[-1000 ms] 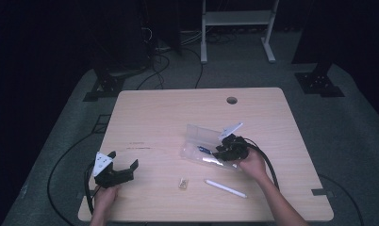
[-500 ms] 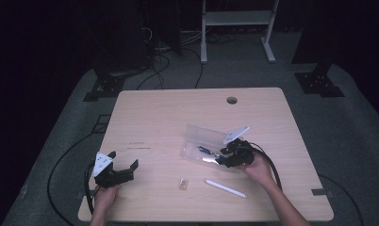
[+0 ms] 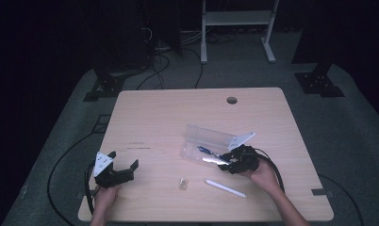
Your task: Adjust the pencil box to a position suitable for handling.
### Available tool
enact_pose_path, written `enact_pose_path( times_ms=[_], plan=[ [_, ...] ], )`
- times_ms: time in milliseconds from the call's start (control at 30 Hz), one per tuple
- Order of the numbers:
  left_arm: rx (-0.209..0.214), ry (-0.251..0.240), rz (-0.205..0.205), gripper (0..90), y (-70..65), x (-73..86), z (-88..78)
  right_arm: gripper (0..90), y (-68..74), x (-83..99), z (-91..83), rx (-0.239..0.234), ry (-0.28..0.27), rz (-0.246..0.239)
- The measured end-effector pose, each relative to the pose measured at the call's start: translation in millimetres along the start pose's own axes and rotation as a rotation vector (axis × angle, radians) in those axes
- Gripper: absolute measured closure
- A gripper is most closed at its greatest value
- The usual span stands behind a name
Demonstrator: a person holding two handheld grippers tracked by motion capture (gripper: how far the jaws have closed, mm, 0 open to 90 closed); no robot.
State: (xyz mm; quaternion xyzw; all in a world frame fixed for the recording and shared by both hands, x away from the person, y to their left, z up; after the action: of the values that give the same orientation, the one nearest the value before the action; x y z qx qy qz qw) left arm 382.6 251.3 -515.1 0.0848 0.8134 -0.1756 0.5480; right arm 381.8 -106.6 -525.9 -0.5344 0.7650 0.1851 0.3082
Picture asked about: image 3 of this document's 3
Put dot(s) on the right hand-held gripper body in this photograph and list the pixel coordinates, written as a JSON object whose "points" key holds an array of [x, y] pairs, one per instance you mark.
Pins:
{"points": [[245, 158]]}

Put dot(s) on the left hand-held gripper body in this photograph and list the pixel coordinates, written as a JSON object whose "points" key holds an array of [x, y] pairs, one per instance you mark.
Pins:
{"points": [[107, 175]]}

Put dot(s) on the blue pen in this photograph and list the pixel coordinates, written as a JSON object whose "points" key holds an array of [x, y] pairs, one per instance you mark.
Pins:
{"points": [[208, 151]]}

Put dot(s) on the clear plastic box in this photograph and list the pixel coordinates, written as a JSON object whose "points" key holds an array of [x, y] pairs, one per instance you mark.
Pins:
{"points": [[206, 139]]}

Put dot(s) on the person's left hand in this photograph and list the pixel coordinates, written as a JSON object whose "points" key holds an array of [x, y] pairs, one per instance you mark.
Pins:
{"points": [[104, 197]]}

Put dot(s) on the person's right hand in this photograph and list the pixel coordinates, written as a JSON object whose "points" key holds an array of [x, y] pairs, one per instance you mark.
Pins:
{"points": [[264, 177]]}

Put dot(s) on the white pen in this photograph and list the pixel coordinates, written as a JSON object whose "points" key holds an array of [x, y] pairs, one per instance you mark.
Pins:
{"points": [[225, 188]]}

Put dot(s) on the small beige item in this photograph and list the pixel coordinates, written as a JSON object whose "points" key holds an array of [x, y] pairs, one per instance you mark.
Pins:
{"points": [[183, 183]]}

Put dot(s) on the black stand base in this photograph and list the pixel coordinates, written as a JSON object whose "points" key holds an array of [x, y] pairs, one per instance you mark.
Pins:
{"points": [[318, 83], [106, 86]]}

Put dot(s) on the black tape strip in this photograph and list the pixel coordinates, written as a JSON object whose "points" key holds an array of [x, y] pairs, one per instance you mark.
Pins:
{"points": [[318, 191]]}

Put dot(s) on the white metal stand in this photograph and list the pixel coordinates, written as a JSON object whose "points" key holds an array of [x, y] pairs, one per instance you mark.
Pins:
{"points": [[236, 17]]}

